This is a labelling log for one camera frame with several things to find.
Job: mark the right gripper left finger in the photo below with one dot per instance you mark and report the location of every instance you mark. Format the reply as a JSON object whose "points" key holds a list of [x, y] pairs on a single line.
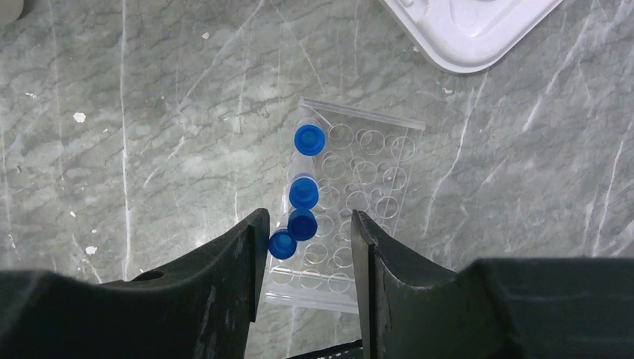
{"points": [[199, 305]]}

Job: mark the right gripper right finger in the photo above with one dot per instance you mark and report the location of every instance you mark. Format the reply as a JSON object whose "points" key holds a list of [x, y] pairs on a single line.
{"points": [[411, 307]]}

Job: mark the blue cap test tube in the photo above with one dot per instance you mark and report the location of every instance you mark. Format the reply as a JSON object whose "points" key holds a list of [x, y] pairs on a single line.
{"points": [[302, 224], [281, 245], [309, 138], [303, 186]]}

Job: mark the white bin lid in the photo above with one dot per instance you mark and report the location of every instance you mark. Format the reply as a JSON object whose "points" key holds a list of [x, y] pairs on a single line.
{"points": [[467, 36]]}

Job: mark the beige plastic bin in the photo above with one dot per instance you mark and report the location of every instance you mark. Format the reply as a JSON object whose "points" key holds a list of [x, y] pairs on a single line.
{"points": [[10, 11]]}

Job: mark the clear test tube rack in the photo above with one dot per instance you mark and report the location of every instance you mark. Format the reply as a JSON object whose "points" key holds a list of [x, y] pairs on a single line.
{"points": [[366, 165]]}

